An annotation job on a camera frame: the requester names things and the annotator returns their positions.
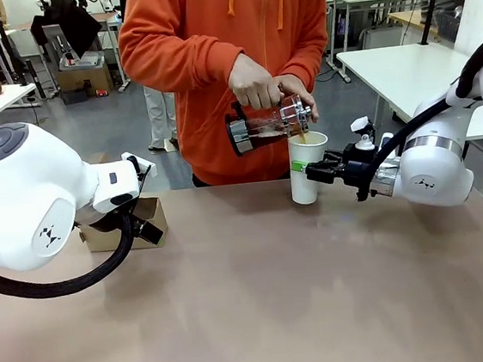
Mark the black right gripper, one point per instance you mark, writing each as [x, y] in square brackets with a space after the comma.
[354, 169]

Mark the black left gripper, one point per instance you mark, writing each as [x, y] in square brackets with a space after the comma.
[105, 218]

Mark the brown cardboard cup carrier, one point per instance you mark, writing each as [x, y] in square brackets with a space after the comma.
[149, 208]

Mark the tall white paper cup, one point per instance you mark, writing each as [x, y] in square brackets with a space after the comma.
[303, 189]

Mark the glass pitcher with brown drink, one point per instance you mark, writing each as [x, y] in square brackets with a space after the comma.
[262, 132]

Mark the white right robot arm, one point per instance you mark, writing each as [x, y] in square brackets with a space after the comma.
[434, 169]

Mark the person's left forearm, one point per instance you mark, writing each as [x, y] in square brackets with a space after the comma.
[313, 61]

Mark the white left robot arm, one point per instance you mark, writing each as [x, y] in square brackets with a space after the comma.
[31, 198]

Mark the person's right forearm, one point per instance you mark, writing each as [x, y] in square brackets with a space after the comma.
[186, 61]

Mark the person's left hand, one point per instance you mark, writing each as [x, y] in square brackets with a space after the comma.
[296, 86]

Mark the person's right hand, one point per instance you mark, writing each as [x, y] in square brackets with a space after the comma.
[253, 82]

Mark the large white table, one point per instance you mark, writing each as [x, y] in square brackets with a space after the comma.
[402, 69]

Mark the person in white trousers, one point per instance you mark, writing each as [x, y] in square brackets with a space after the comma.
[161, 111]

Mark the small black case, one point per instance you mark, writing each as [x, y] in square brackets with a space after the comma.
[73, 97]

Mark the brown cardboard box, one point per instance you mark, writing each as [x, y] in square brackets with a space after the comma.
[84, 80]

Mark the wooden top table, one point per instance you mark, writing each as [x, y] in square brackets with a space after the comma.
[408, 18]

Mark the person in orange hoodie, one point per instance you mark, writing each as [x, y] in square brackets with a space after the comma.
[195, 65]

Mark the grey plastic bin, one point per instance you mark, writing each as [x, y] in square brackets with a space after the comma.
[90, 59]

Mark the black hanging cloth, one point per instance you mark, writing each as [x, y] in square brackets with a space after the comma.
[73, 21]

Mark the black tripod stand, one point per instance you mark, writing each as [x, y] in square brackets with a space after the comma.
[10, 54]

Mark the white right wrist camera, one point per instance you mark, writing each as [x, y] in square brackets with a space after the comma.
[361, 127]

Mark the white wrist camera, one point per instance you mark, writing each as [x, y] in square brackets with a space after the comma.
[361, 127]
[145, 167]

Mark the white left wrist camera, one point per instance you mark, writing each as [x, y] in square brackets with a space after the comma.
[145, 167]

